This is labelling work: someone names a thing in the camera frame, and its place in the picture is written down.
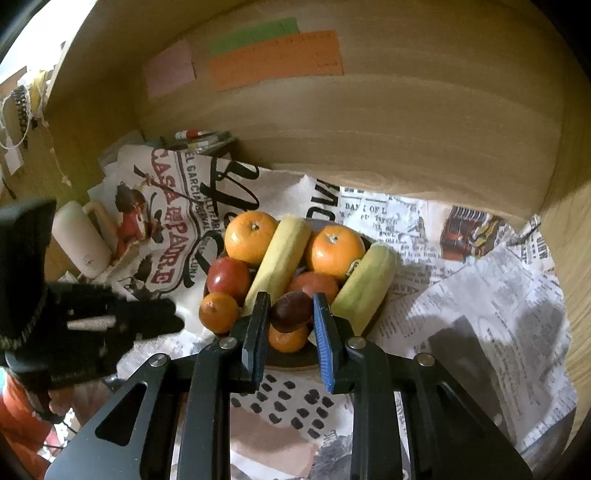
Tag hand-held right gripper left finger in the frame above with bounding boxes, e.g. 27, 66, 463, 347
44, 291, 273, 480

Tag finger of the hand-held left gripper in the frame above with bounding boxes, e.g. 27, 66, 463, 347
111, 298, 185, 352

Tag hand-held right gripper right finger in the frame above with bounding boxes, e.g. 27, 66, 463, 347
313, 292, 534, 480

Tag small tangerine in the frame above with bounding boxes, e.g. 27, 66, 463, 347
268, 323, 309, 354
198, 292, 241, 334

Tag dark red plum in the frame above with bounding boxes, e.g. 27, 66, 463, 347
270, 291, 315, 333

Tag dark round plate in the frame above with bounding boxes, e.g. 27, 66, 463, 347
203, 219, 393, 370

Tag large orange with sticker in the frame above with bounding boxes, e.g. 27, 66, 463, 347
305, 225, 366, 280

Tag plain orange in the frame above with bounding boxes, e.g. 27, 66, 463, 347
224, 211, 280, 266

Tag white cream bottle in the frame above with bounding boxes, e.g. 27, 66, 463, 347
52, 200, 114, 280

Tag white paper tag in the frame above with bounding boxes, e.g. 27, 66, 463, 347
2, 148, 26, 176

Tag printed cloth with red letters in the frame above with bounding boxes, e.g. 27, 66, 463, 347
99, 144, 305, 301

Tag stack of white papers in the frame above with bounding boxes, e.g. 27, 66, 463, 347
88, 131, 153, 199

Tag newspaper sheets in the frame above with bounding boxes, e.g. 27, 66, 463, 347
115, 178, 578, 480

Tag brown braided headband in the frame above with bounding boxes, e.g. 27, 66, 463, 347
10, 85, 33, 139

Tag wooden desk hutch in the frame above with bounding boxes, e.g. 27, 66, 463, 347
0, 0, 591, 416

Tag pink sticky note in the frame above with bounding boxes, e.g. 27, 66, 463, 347
143, 39, 197, 99

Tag orange sticky note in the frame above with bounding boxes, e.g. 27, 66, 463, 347
208, 30, 345, 92

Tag green sticky note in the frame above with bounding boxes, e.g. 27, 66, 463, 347
209, 17, 301, 55

